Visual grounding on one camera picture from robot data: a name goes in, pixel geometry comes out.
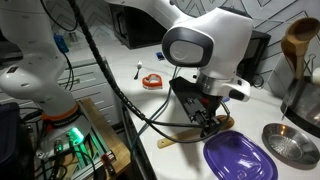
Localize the large wooden ladle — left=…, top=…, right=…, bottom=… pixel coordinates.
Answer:
left=281, top=17, right=320, bottom=80

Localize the black power cable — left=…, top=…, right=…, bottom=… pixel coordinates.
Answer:
left=129, top=65, right=179, bottom=158

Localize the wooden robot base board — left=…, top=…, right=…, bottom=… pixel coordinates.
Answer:
left=67, top=98, right=131, bottom=180

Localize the metal strainer bowl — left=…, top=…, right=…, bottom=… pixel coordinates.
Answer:
left=262, top=123, right=320, bottom=165

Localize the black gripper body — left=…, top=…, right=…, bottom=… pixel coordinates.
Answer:
left=169, top=76, right=222, bottom=127

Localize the purple plastic lid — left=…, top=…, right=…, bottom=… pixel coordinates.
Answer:
left=203, top=131, right=278, bottom=180

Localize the metal utensil holder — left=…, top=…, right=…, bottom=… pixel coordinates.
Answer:
left=280, top=76, right=320, bottom=138

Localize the blue rectangular marker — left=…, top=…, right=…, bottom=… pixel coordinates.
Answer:
left=156, top=52, right=165, bottom=61

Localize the metal spoon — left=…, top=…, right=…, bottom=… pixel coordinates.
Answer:
left=134, top=61, right=142, bottom=80

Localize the orange heart cookie cutter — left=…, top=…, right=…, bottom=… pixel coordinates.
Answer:
left=142, top=74, right=162, bottom=90

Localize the wooden spoon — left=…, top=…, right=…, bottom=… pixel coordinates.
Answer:
left=157, top=115, right=235, bottom=149

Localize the black microwave oven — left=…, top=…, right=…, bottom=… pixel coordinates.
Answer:
left=110, top=4, right=166, bottom=49

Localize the black coffee maker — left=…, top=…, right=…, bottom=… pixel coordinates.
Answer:
left=237, top=31, right=271, bottom=85

